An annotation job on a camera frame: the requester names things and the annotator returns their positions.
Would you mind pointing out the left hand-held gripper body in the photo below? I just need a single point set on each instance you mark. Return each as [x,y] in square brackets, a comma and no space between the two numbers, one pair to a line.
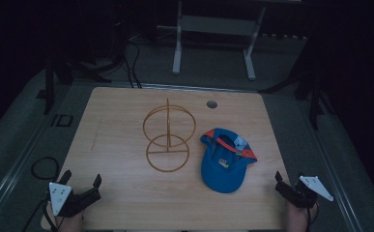
[60,196]

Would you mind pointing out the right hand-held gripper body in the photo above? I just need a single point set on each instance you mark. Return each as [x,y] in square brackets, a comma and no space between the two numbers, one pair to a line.
[315,187]

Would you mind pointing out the person's left hand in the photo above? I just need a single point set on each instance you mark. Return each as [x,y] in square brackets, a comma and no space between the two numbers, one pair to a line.
[70,224]

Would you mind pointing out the person's right hand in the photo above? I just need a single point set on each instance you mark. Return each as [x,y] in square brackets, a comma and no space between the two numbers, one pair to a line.
[298,219]

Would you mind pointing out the blue cap with orange trim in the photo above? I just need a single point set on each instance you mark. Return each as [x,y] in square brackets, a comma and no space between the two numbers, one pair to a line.
[223,170]

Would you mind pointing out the black tripod stand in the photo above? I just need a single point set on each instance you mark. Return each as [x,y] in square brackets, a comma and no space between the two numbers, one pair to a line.
[50,87]
[314,103]

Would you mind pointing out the white metal desk frame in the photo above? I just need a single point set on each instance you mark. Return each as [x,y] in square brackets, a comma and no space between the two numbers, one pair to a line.
[216,25]

